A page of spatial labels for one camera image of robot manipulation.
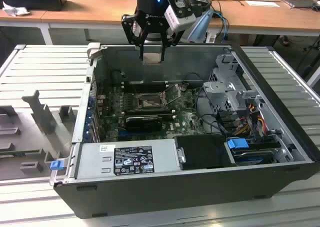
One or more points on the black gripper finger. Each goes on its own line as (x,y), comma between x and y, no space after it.
(128,29)
(172,40)

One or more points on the CPU with silver top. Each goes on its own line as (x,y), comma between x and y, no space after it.
(152,58)

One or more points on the CPU socket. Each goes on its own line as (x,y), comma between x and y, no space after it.
(147,102)

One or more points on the row of black RAM slots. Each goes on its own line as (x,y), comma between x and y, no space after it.
(145,87)
(150,112)

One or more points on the wooden desk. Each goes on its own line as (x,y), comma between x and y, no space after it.
(75,12)

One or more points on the metal drive cage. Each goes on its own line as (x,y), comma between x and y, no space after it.
(220,92)

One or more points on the green motherboard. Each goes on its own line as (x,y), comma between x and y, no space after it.
(186,122)

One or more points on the graphics card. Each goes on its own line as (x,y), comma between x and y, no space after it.
(143,124)

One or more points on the white paper sheet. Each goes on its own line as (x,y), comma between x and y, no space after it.
(262,3)

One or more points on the foot in sandal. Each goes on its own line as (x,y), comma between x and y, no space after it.
(285,40)

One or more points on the crumpled white paper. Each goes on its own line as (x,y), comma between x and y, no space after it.
(15,10)

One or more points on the black plastic shroud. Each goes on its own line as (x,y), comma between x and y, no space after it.
(205,152)

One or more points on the hard disk in blue carrier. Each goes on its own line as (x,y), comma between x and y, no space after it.
(237,145)

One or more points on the grey notebook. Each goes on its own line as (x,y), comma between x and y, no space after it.
(300,3)

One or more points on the grey parts rack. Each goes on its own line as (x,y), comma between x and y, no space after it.
(37,127)

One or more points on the grey power supply unit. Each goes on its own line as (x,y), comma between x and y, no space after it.
(95,162)

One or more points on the blue case latch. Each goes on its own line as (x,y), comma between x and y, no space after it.
(56,165)

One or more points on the black PC case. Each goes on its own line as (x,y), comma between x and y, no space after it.
(162,197)

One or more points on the green RAM stick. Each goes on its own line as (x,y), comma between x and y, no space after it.
(20,152)

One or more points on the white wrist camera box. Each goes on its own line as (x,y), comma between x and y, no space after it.
(172,19)

